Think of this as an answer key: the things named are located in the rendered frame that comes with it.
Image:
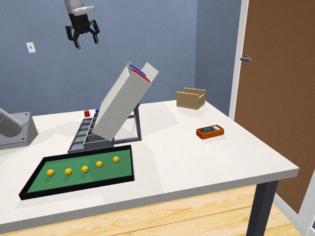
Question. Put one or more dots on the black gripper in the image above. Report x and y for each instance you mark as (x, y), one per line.
(81, 25)

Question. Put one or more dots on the orange digital multimeter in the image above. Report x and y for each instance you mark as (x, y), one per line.
(209, 132)

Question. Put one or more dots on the wooden crate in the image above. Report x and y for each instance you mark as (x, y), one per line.
(191, 98)

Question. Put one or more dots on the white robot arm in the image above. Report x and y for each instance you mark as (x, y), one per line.
(9, 126)

